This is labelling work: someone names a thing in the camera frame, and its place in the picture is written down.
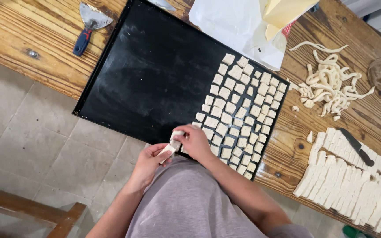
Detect rows of cut dough strips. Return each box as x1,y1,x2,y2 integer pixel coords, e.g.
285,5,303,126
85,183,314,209
292,127,381,238

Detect person's right hand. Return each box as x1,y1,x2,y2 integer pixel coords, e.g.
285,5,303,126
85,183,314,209
172,124,215,163

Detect black baking tray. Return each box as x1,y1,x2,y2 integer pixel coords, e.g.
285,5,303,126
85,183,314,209
72,0,291,181

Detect person's grey shirt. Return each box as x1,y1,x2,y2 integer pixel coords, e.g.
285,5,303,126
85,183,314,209
125,155,314,238

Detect wooden chair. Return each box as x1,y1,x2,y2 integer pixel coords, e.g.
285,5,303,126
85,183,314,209
0,183,87,238

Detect metal scraper blade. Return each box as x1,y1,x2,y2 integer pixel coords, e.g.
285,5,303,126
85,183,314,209
147,0,177,12

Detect group of square dough pieces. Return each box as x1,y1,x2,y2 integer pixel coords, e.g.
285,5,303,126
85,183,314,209
190,53,288,180

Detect white dough strip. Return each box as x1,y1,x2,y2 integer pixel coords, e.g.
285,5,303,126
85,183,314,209
157,130,186,165

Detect yellow butter block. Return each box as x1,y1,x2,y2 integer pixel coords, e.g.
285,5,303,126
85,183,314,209
259,0,320,42

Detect black knife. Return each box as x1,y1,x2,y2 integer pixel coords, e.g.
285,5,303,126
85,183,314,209
338,127,375,167

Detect white plastic bag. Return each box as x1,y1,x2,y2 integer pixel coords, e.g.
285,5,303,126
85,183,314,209
189,0,321,72

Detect green object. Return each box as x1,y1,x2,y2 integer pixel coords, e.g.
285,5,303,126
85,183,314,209
342,224,371,238

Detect scraper with blue red handle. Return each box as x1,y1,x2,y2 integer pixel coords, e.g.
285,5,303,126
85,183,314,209
72,2,114,57

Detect pile of dough trimmings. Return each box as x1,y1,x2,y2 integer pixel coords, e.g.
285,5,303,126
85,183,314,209
288,41,375,121

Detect person's left hand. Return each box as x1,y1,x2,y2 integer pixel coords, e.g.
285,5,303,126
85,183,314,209
133,143,175,194

